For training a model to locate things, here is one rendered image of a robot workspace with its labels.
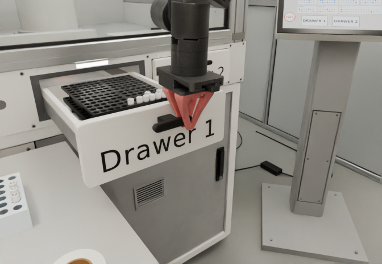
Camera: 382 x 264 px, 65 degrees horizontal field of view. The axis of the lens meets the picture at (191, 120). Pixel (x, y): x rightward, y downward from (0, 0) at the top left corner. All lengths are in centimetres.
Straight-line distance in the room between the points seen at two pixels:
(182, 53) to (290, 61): 201
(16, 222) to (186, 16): 40
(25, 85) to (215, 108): 44
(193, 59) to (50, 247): 35
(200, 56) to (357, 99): 179
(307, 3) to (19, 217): 116
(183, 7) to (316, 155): 121
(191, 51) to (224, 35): 58
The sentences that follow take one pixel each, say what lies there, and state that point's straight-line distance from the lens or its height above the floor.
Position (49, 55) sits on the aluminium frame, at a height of 97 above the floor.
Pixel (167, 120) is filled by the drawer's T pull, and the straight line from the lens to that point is 49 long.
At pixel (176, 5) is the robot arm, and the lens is 44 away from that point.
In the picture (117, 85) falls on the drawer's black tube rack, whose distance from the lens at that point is 74.
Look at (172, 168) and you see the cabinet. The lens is 107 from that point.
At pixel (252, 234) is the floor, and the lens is 161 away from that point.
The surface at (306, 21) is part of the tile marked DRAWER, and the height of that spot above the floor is 100.
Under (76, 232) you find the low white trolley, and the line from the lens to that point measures 53.
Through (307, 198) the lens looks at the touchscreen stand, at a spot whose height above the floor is 14.
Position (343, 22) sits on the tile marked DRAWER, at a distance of 129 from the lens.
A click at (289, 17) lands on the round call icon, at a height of 101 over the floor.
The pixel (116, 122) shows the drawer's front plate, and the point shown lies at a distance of 48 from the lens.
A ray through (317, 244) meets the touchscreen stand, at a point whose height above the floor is 3.
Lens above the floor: 111
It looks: 23 degrees down
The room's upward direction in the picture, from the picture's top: straight up
